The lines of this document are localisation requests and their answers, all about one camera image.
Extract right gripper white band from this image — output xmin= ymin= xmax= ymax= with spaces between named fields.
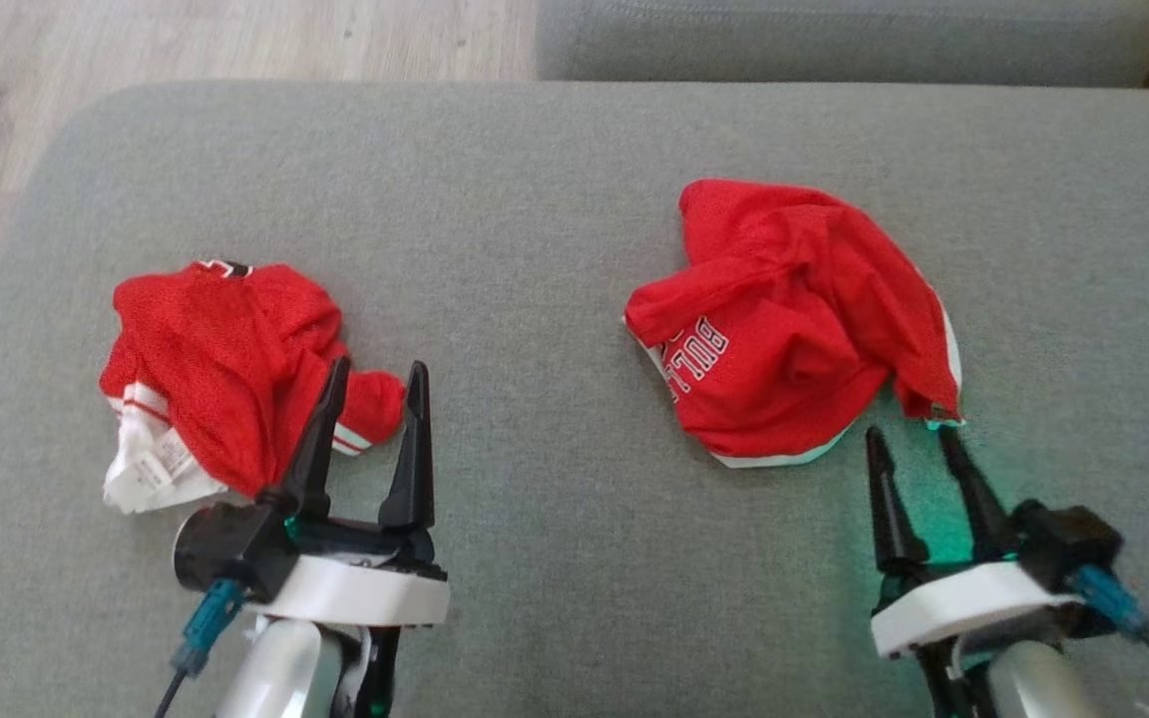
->
xmin=866 ymin=426 xmax=1084 ymax=659

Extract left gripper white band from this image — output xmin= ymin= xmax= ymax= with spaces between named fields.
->
xmin=247 ymin=357 xmax=451 ymax=629

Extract red Bulls 23 jersey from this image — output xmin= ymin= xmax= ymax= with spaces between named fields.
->
xmin=100 ymin=259 xmax=407 ymax=516

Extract red Bulls shorts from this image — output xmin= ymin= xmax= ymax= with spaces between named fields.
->
xmin=623 ymin=179 xmax=965 ymax=470

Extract large grey sofa ottoman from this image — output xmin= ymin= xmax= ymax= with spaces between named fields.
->
xmin=0 ymin=82 xmax=1149 ymax=718

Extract left cable teal connector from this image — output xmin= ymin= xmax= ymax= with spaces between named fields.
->
xmin=154 ymin=578 xmax=248 ymax=718

